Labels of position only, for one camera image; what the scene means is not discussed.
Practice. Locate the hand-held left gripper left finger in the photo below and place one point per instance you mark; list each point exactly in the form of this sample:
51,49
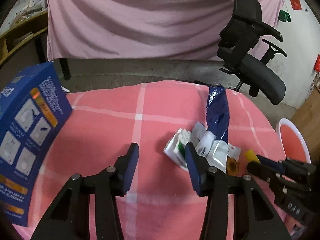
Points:
132,167

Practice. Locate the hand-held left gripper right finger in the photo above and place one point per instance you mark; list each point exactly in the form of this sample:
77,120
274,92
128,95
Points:
193,172

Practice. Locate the pink bin white rim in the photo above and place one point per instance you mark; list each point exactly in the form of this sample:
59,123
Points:
292,142

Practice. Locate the white paper scrap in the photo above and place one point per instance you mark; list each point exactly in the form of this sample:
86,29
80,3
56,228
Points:
65,90

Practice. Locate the wooden shelf unit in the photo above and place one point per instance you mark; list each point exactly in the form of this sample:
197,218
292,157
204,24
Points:
15,35

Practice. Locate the yellow packet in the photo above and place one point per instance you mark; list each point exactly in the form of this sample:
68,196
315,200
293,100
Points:
251,156

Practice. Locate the red hanging packet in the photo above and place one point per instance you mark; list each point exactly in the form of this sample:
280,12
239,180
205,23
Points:
318,62

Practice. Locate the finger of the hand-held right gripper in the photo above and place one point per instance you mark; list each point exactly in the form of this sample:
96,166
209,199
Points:
260,171
270,161

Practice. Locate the pile of books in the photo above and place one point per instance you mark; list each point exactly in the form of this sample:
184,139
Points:
27,11

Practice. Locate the wooden cabinet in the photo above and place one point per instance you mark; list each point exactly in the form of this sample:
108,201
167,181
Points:
310,110

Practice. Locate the blue cardboard box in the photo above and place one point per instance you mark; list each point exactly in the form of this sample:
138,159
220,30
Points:
30,130

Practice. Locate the pink checked blanket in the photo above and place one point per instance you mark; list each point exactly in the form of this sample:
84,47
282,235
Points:
100,130

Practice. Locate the green hanging bag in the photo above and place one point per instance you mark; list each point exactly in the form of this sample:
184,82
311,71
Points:
285,16

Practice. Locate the white packet green print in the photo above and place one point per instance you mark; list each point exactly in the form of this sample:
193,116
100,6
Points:
175,145

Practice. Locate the black office chair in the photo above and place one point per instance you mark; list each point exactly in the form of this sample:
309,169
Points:
262,80

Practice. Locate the dark blue wrapper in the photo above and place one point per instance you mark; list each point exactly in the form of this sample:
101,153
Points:
217,112

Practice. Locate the brown wrapper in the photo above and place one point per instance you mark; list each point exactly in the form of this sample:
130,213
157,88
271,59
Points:
232,166

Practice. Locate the pink hanging sheet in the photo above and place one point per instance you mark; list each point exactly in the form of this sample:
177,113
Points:
137,17

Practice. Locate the red white packet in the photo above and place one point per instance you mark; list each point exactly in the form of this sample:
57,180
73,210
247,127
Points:
233,151

